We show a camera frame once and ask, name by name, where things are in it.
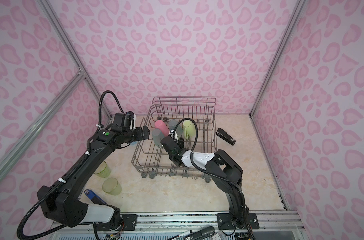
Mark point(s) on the pink plastic cup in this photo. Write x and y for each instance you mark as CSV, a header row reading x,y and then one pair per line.
x,y
160,125

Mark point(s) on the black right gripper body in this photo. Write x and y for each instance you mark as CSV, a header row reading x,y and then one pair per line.
x,y
172,156

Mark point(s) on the grey wire dish rack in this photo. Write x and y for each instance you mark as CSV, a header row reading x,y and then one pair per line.
x,y
177,125

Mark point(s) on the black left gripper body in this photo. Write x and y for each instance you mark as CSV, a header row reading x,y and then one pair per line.
x,y
136,134

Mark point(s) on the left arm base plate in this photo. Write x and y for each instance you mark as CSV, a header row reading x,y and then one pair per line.
x,y
127,222

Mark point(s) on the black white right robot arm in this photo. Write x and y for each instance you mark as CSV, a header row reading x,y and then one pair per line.
x,y
225,172

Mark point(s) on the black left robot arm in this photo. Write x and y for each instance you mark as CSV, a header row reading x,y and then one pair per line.
x,y
60,202

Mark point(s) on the light green textured cup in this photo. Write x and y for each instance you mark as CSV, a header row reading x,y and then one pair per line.
x,y
112,187

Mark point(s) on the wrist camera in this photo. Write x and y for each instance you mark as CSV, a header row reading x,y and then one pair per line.
x,y
179,140
133,118

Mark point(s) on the cream green-handled mug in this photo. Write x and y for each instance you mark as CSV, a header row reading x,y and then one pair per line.
x,y
188,129

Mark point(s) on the black stapler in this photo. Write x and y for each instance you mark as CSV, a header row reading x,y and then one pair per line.
x,y
225,136

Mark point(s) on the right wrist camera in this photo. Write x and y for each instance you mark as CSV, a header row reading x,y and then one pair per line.
x,y
179,140

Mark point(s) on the blue black small box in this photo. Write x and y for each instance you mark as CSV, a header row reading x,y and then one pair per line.
x,y
94,197

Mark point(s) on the teal textured plastic cup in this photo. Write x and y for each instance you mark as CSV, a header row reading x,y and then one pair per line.
x,y
172,125

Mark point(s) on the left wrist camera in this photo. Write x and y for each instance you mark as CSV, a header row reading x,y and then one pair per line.
x,y
133,118

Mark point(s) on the pale green cup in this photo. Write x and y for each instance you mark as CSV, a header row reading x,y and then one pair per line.
x,y
103,171

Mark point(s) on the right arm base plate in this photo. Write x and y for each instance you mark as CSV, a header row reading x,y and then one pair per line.
x,y
227,221

